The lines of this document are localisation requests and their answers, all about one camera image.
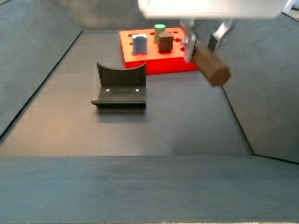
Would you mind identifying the red shape sorter block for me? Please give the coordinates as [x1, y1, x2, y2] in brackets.
[119, 27, 198, 75]

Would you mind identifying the dark brown pentagon peg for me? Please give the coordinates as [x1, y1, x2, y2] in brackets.
[158, 31, 174, 53]

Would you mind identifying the black curved holder stand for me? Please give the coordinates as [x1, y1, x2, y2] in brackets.
[91, 63, 146, 108]

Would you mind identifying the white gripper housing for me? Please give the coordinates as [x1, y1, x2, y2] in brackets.
[138, 0, 294, 63]

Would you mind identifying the green cylinder peg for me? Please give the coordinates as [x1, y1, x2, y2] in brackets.
[154, 24, 166, 43]

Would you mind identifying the blue arch shaped peg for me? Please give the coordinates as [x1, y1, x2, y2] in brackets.
[133, 34, 147, 55]

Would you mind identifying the brown hexagon prism peg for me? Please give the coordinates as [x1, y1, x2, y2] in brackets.
[191, 41, 231, 86]

